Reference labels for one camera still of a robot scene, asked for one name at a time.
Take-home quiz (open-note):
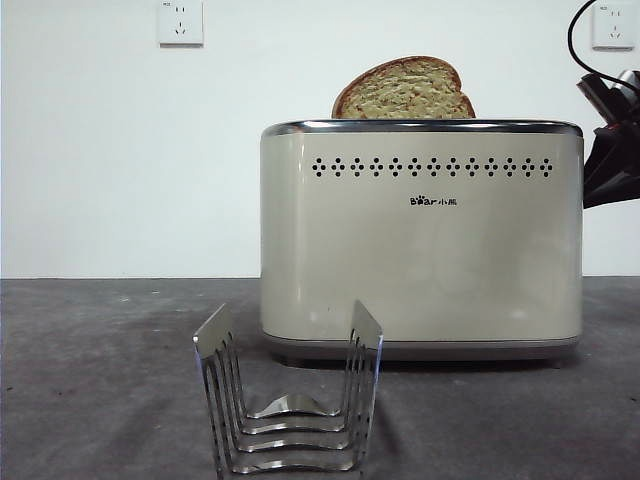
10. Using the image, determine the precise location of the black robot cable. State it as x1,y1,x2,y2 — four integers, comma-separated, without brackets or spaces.
568,0,622,84

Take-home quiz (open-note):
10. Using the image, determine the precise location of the white wall socket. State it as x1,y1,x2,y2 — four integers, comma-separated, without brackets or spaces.
159,0,205,49
591,4,635,52

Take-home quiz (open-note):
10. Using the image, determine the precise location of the cream toaster with chrome top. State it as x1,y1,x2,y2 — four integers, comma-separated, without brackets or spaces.
258,118,585,370

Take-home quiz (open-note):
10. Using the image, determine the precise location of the toasted bread slice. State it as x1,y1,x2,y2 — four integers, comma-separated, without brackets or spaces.
331,55,477,121

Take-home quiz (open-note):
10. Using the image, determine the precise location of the stainless steel bread rack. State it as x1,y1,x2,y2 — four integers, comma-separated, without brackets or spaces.
192,298,385,476

